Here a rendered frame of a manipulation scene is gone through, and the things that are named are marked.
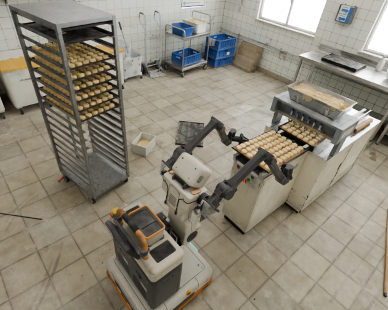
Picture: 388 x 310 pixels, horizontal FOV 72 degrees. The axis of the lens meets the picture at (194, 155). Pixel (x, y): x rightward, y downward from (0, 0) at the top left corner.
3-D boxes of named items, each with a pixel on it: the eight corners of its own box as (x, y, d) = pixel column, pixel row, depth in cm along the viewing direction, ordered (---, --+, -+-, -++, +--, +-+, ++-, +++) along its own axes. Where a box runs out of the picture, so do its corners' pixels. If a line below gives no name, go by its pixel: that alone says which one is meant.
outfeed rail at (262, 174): (361, 112, 330) (364, 107, 325) (364, 113, 328) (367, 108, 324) (257, 178, 221) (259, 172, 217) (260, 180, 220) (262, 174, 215)
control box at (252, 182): (235, 171, 246) (238, 160, 238) (255, 187, 233) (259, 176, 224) (233, 173, 244) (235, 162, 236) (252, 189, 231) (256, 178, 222)
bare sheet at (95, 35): (111, 35, 213) (110, 33, 212) (64, 45, 187) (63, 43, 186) (66, 18, 239) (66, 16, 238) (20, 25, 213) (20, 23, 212)
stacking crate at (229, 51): (222, 50, 665) (223, 42, 653) (233, 55, 643) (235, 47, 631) (204, 54, 633) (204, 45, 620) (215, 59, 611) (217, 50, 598)
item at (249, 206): (260, 189, 331) (281, 128, 274) (283, 206, 312) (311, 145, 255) (220, 216, 293) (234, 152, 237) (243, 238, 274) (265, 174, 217)
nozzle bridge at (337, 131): (282, 115, 306) (292, 88, 284) (343, 149, 265) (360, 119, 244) (265, 124, 288) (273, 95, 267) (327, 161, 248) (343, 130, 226)
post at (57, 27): (97, 198, 283) (60, 23, 176) (94, 199, 281) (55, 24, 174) (95, 196, 284) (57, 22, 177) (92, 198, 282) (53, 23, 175)
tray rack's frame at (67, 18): (131, 180, 318) (117, 15, 206) (94, 205, 285) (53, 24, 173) (97, 156, 346) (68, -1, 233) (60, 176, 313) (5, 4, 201)
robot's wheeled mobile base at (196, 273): (146, 341, 195) (145, 328, 180) (105, 274, 230) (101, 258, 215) (212, 283, 232) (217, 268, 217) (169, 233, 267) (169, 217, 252)
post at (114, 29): (129, 176, 312) (115, 15, 205) (127, 178, 310) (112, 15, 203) (128, 174, 313) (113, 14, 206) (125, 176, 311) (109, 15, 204)
